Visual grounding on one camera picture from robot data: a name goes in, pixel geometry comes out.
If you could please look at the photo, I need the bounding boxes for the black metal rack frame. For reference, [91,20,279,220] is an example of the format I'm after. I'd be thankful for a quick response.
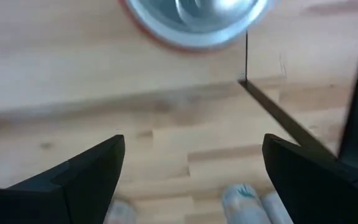
[0,0,358,170]

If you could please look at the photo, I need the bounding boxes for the red Fanta can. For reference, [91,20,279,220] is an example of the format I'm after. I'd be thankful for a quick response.
[118,0,279,54]

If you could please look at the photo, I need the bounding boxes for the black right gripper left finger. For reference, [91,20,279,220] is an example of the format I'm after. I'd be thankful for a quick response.
[0,134,126,224]

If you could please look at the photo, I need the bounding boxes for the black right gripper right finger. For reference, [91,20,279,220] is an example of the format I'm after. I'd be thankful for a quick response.
[262,133,358,224]

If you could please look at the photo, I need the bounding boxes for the white Celsius can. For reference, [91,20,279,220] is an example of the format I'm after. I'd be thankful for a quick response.
[222,183,262,224]

